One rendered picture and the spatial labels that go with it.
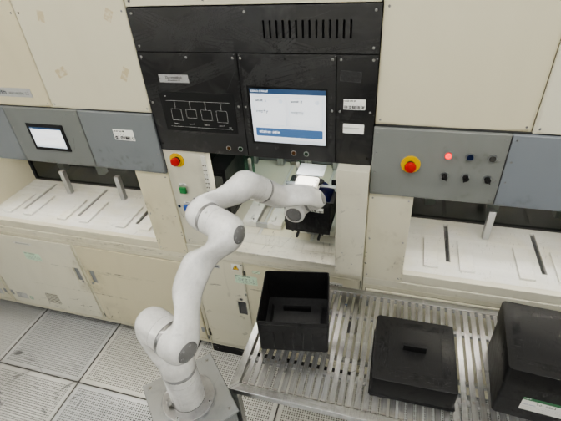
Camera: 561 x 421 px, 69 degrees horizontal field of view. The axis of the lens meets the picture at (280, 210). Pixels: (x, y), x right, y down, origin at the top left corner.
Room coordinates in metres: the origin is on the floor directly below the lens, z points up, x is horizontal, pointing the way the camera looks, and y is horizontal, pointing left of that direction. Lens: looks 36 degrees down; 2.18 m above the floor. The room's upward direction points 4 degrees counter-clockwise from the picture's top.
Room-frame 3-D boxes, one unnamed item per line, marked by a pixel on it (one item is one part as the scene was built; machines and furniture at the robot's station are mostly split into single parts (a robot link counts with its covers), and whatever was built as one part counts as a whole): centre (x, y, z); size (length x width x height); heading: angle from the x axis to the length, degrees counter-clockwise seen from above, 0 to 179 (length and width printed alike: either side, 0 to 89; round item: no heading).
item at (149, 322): (0.87, 0.41, 1.07); 0.19 x 0.12 x 0.24; 48
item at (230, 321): (1.87, -0.06, 0.98); 0.95 x 0.88 x 1.95; 162
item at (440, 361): (0.90, -0.45, 0.83); 0.29 x 0.29 x 0.13; 72
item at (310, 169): (1.58, -0.15, 1.09); 0.24 x 0.20 x 0.32; 71
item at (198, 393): (0.84, 0.39, 0.85); 0.19 x 0.19 x 0.18
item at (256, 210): (1.78, 0.07, 0.89); 0.22 x 0.21 x 0.04; 162
